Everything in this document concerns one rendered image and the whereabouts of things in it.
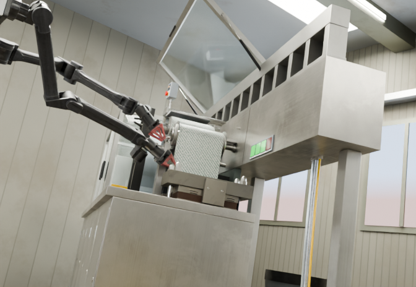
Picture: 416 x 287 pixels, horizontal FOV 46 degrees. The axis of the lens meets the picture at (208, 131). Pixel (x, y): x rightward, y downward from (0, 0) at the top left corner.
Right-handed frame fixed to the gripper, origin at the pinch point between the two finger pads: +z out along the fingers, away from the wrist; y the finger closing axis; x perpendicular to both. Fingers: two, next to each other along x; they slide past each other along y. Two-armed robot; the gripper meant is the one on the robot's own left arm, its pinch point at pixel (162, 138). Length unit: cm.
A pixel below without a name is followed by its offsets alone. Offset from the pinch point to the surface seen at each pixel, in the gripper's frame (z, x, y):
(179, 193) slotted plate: 24.2, -16.2, 26.5
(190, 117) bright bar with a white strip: -0.2, 27.4, -25.0
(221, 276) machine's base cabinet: 62, -26, 35
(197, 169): 22.4, 2.5, 7.8
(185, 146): 10.0, 4.5, 7.6
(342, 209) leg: 59, 13, 85
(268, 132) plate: 26, 27, 45
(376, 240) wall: 181, 131, -136
